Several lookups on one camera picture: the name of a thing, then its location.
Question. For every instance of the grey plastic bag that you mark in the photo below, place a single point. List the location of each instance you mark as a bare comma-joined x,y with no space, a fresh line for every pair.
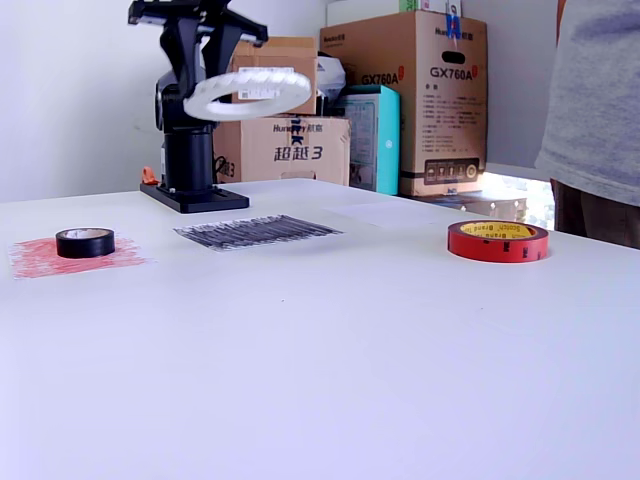
331,75

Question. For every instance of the person in grey shirt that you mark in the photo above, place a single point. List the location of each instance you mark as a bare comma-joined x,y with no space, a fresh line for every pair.
595,100

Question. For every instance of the black scribbled paper sheet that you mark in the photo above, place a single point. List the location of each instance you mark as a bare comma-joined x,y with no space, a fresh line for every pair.
260,232

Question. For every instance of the red scribbled paper sheet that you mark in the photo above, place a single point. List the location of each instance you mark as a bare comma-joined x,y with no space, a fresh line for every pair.
35,260

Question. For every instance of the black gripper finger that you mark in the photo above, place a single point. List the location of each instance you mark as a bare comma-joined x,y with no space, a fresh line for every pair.
222,50
182,55

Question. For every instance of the Huntkey cardboard box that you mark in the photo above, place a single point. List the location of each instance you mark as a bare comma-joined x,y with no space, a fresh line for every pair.
300,150

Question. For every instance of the dark grey Piper robot arm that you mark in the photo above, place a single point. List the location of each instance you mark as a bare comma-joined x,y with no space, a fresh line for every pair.
187,155

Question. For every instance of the grey roller blind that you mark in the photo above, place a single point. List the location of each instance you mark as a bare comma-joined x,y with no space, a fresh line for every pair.
515,100

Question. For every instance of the black tape roll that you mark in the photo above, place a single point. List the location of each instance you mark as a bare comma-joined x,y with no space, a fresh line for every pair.
85,245

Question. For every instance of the plain white paper sheet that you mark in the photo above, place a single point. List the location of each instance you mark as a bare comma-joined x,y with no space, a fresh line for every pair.
400,215

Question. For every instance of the cardboard box with shipping label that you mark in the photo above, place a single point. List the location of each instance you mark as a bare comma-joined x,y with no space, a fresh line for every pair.
295,55

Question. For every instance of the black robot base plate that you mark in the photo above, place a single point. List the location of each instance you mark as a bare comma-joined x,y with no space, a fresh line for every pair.
200,200

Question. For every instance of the white tape roll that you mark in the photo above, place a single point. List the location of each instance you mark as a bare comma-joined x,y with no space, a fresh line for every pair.
280,82

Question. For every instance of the green and white box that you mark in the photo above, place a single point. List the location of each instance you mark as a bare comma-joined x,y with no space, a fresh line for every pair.
430,5

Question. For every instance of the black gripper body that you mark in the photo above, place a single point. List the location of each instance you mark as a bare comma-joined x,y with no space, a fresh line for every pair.
190,11

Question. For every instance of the dark low ledge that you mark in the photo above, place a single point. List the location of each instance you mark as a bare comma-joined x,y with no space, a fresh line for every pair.
475,205

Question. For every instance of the red tape roll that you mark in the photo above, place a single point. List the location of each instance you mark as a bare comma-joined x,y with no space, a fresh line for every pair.
495,250

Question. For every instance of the teal carton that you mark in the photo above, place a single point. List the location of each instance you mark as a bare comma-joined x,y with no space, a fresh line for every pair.
385,150

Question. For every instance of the tall GX760A cardboard box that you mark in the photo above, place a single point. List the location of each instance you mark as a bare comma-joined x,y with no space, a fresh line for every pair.
430,125

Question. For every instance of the orange clamp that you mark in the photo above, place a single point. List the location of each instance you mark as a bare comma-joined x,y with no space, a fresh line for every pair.
149,176

